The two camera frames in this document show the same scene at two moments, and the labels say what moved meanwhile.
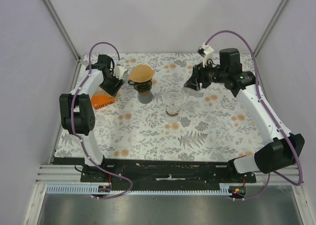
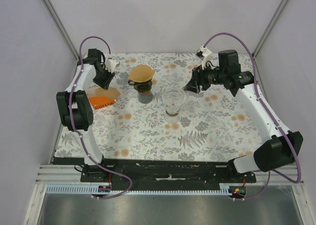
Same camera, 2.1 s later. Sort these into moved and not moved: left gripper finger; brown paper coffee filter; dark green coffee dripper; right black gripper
Moved: left gripper finger
Not moved: brown paper coffee filter; dark green coffee dripper; right black gripper
